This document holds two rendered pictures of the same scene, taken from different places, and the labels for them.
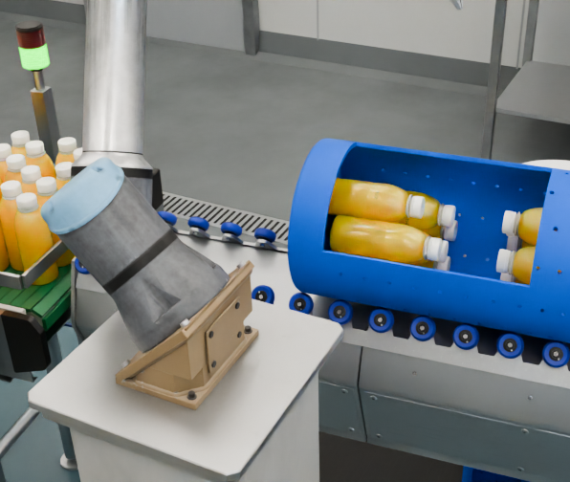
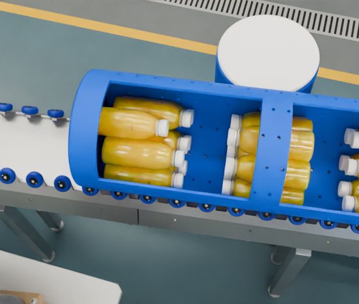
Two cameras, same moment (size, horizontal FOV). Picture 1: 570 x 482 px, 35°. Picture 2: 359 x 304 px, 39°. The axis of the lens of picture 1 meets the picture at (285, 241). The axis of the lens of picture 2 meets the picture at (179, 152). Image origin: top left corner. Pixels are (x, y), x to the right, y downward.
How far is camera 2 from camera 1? 0.83 m
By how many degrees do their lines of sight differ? 31
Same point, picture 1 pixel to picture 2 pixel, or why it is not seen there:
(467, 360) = (208, 215)
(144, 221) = not seen: outside the picture
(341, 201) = (106, 131)
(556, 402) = (267, 232)
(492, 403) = (226, 233)
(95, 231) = not seen: outside the picture
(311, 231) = (87, 170)
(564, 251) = (273, 183)
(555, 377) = (266, 222)
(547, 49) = not seen: outside the picture
